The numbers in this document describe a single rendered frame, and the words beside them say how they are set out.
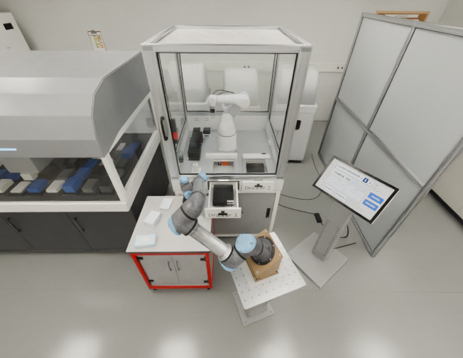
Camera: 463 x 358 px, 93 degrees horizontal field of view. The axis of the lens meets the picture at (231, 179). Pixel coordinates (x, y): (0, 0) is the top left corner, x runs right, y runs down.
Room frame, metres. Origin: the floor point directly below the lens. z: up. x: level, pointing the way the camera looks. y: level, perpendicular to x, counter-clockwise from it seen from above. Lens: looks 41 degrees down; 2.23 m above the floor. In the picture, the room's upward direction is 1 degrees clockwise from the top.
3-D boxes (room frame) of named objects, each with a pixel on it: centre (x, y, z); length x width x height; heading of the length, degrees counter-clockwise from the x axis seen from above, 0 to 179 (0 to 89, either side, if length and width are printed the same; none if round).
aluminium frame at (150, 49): (1.96, 0.04, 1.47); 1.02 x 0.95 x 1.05; 91
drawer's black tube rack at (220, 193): (1.36, 0.07, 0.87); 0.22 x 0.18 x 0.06; 1
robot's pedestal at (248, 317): (0.80, -0.21, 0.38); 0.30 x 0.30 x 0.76; 20
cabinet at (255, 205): (1.96, 0.03, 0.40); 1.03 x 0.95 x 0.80; 91
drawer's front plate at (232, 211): (1.16, 0.07, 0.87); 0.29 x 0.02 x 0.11; 91
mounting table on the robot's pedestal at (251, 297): (0.78, -0.22, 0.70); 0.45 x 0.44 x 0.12; 20
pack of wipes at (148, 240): (0.95, 0.65, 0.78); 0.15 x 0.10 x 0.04; 98
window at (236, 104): (1.51, 0.03, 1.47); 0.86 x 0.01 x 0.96; 91
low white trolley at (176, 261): (1.17, 0.48, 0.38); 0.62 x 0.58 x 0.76; 91
